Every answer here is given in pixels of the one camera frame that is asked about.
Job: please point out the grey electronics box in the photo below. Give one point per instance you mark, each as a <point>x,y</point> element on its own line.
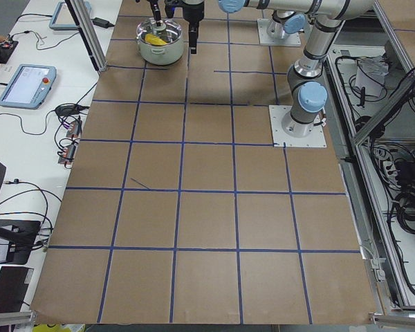
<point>75,129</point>
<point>67,154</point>

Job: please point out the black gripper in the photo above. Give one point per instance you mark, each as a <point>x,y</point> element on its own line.
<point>155,9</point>
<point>193,13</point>

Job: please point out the aluminium frame post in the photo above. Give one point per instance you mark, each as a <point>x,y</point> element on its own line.
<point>87,32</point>

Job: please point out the blue teach pendant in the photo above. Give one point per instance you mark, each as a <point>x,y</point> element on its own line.
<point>28,87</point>
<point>62,19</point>

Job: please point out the black power brick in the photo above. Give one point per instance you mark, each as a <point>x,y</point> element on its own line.
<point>103,23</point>

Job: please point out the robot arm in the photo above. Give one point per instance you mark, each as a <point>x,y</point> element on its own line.
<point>290,19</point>
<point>247,55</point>

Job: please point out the black camera stand base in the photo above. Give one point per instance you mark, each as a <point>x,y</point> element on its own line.
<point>17,240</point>

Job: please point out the pale green steel pot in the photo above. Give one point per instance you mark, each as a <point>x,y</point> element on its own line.
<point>170,31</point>

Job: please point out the blue teach pendant near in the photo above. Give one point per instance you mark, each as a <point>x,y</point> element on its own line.
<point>28,87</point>

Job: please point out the blue teach pendant far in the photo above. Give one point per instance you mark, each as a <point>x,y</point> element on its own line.
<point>62,19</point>

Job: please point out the yellow toy corn cob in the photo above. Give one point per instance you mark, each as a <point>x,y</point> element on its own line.
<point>154,40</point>

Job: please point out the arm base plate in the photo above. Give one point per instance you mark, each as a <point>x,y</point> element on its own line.
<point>288,133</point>
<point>272,33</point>

